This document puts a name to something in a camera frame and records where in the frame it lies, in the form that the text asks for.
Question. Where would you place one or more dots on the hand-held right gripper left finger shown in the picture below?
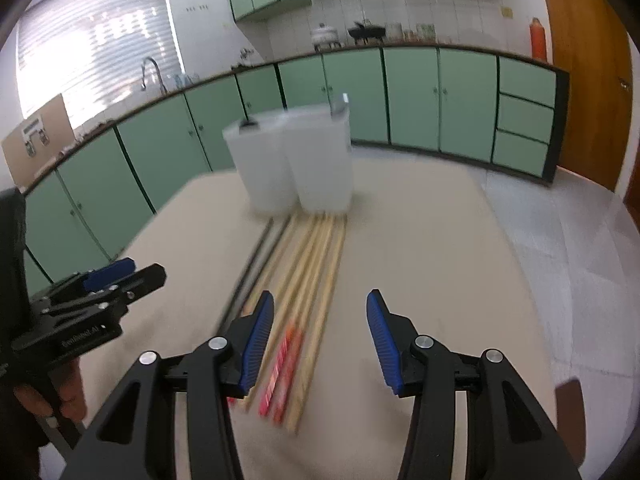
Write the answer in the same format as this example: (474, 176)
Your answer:
(257, 340)

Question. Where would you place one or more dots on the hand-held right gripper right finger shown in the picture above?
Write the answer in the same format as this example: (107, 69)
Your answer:
(382, 340)

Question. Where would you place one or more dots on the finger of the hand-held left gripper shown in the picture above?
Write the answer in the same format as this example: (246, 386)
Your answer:
(145, 277)
(107, 270)

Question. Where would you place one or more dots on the white two-compartment utensil holder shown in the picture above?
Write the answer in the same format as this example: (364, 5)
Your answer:
(320, 160)

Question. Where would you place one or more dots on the person's left hand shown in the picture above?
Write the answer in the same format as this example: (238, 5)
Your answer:
(72, 390)

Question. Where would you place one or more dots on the cardboard box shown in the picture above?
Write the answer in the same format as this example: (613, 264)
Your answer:
(45, 130)

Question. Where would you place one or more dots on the brown chair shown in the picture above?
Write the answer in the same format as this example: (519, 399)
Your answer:
(570, 420)

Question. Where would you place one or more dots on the chrome sink faucet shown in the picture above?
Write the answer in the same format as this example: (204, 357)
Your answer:
(150, 62)

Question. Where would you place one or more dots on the window blind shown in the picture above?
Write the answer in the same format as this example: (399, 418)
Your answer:
(100, 35)

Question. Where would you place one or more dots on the green base cabinet run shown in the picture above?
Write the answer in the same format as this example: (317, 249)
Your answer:
(410, 100)

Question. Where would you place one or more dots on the white cooking pot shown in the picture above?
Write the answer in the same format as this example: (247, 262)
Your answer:
(325, 36)

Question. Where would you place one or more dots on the black wok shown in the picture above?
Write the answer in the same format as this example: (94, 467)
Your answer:
(367, 32)

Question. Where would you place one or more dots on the jars on counter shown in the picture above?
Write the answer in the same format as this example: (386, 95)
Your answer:
(412, 32)

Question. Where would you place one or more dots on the orange bottle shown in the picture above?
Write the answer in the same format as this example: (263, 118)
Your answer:
(538, 40)

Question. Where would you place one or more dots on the wooden door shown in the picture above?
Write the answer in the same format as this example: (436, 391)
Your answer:
(585, 60)

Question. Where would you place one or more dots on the wall socket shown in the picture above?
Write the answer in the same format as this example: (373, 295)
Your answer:
(507, 12)

